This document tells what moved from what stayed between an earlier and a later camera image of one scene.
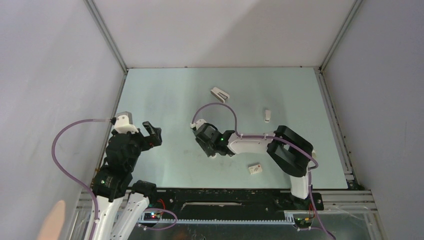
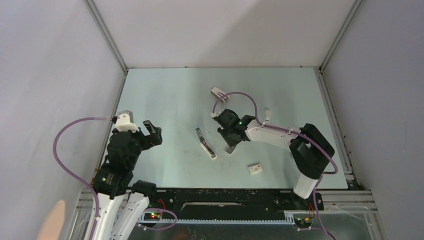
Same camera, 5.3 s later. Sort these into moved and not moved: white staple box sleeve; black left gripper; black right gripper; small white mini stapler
Moved: black right gripper
Not moved: white staple box sleeve; black left gripper; small white mini stapler
